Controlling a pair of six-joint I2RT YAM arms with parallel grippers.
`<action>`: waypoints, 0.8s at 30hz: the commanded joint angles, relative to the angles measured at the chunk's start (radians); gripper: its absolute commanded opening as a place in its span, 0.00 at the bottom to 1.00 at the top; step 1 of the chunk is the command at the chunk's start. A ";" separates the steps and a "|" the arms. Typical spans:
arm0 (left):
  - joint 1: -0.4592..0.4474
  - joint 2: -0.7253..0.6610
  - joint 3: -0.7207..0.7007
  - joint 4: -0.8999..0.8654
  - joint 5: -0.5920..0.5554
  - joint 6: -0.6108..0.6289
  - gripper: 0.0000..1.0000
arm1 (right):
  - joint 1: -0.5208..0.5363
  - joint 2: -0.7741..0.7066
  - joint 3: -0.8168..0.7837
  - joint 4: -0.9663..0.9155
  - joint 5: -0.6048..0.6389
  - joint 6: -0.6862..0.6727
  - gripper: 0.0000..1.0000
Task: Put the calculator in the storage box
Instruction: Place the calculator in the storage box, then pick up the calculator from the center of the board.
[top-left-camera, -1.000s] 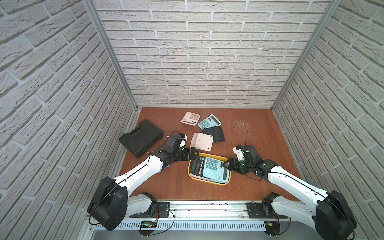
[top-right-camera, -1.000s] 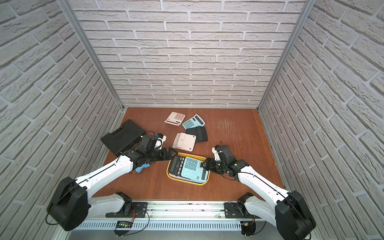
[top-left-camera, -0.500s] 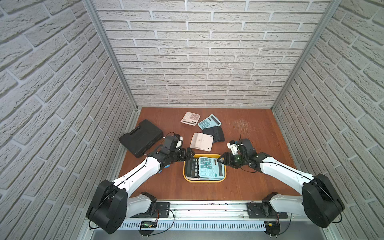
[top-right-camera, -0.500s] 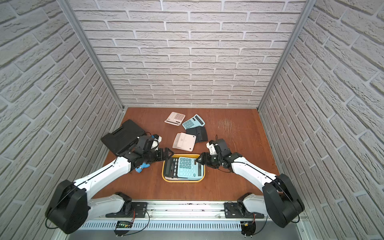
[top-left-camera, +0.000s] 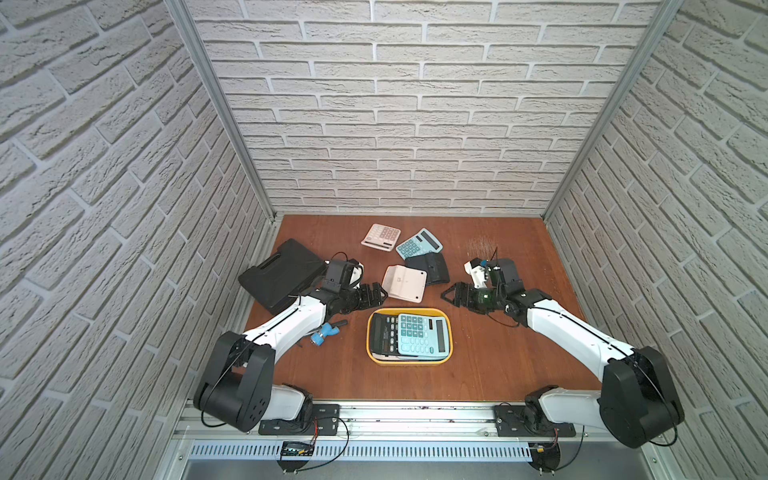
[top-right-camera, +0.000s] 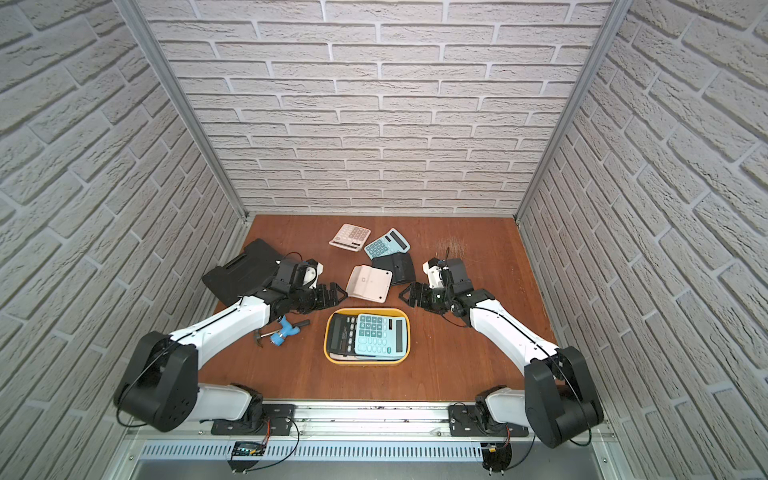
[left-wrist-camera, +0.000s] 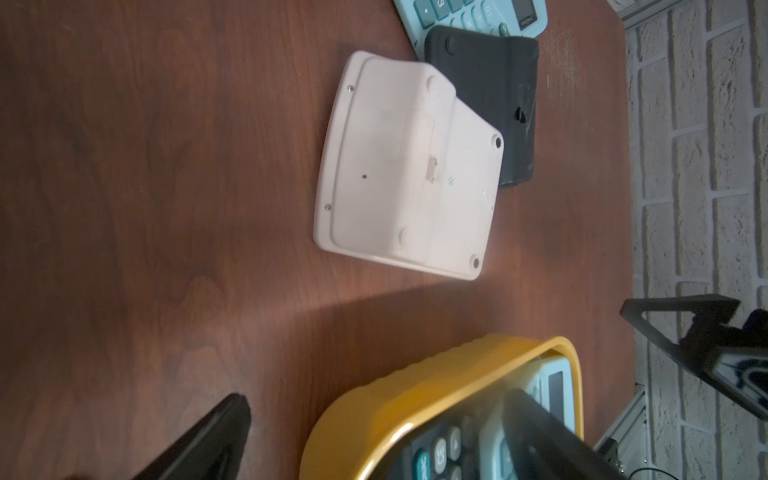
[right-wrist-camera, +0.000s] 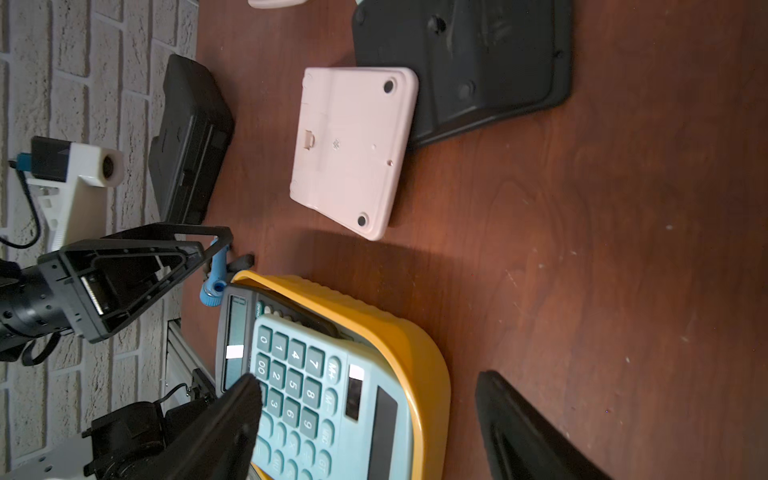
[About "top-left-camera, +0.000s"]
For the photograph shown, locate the black calculator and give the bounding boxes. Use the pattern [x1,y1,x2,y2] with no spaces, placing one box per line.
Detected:
[369,313,399,357]

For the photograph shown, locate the light blue calculator face down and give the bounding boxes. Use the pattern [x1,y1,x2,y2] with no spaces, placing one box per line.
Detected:
[395,314,450,361]

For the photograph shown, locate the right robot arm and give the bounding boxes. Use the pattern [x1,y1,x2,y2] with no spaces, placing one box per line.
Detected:
[441,258,685,448]

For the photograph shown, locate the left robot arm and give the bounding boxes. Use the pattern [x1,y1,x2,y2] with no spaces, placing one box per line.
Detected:
[193,259,388,434]

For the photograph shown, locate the yellow storage tray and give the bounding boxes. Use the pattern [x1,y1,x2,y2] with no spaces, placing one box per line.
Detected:
[366,308,454,366]

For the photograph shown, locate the pink calculator face down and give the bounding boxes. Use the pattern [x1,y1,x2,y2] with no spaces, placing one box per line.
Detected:
[381,265,427,303]

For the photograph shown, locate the small pink calculator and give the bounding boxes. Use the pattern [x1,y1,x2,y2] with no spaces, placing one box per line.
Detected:
[361,223,401,252]

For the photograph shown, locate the black calculator face down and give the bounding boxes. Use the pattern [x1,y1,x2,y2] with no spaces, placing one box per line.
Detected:
[404,252,450,286]

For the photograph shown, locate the teal calculator keys up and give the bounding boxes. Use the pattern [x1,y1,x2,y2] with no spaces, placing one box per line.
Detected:
[396,228,443,260]

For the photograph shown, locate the black tool case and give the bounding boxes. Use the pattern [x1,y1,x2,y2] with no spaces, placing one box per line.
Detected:
[238,238,326,316]

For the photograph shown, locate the left controller board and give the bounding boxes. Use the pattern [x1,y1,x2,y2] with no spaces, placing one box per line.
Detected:
[280,441,315,459]

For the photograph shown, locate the right connector plug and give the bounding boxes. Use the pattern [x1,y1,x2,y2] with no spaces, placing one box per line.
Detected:
[528,443,561,475]

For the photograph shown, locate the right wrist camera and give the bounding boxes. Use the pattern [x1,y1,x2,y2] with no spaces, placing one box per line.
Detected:
[464,258,490,289]

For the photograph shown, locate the blue handled hammer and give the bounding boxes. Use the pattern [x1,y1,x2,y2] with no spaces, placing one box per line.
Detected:
[310,320,348,346]

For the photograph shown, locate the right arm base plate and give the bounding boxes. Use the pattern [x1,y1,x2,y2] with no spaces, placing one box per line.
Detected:
[493,402,577,439]

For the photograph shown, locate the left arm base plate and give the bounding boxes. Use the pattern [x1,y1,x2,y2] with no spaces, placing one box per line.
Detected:
[258,403,340,437]

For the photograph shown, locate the aluminium rail frame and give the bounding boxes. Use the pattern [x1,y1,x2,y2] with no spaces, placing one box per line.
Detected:
[156,400,682,479]

